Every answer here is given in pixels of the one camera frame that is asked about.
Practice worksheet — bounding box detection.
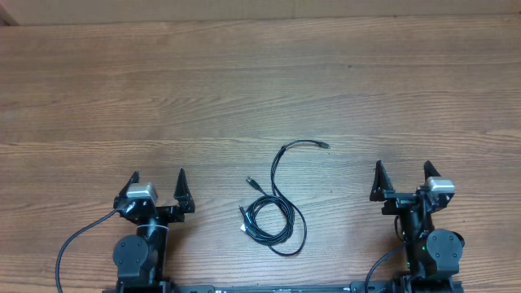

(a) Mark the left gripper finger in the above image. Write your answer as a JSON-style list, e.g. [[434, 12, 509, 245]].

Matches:
[[118, 171, 140, 198], [173, 168, 192, 212]]

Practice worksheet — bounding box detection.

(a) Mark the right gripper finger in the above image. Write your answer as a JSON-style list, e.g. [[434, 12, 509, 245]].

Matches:
[[370, 160, 394, 202], [423, 160, 440, 180]]

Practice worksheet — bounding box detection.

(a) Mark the short black USB cable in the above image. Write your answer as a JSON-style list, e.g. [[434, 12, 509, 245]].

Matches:
[[239, 176, 296, 247]]

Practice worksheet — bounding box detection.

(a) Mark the long black USB cable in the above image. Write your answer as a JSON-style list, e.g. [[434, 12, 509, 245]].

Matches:
[[269, 139, 331, 257]]

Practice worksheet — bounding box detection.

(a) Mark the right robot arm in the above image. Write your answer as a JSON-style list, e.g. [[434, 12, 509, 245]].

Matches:
[[364, 160, 465, 292]]

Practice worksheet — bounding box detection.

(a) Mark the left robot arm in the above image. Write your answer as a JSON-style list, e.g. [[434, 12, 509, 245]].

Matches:
[[112, 169, 195, 292]]

